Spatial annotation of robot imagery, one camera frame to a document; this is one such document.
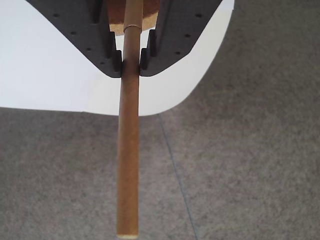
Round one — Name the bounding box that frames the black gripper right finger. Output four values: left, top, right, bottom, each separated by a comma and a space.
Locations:
139, 0, 225, 77

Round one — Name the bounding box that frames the brown cylindrical pen holder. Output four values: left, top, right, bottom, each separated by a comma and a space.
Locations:
107, 0, 161, 37

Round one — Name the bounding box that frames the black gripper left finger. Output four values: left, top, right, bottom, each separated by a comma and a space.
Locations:
24, 0, 124, 79

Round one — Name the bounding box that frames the tan paper pen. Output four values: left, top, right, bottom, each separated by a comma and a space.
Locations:
116, 0, 145, 238

